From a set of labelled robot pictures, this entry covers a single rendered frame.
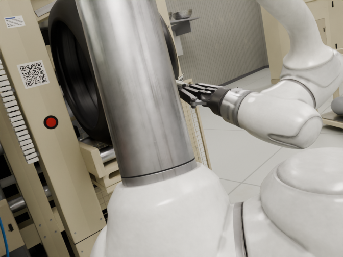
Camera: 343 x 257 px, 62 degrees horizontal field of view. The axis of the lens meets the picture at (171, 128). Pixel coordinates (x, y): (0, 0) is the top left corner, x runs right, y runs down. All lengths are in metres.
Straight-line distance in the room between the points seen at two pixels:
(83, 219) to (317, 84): 0.87
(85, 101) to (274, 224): 1.17
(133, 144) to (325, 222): 0.21
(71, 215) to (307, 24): 0.92
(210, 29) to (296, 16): 6.90
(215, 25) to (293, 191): 7.42
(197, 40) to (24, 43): 6.20
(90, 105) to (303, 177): 1.18
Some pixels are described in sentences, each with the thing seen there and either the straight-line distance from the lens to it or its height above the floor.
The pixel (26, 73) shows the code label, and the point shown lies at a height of 1.23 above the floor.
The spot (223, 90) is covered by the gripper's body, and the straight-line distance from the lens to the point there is 0.72.
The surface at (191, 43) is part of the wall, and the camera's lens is 6.88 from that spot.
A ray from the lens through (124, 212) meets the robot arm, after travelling 0.34.
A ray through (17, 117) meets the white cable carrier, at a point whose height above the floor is 1.11.
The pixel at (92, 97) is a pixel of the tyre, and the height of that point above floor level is 1.07.
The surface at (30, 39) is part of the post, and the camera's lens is 1.03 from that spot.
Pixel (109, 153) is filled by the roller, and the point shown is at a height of 0.91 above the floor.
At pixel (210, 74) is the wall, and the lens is 7.27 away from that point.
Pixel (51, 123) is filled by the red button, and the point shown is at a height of 1.06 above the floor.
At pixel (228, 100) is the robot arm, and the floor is 1.05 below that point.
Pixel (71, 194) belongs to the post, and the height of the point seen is 0.80.
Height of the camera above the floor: 1.19
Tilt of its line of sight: 15 degrees down
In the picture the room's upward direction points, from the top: 14 degrees counter-clockwise
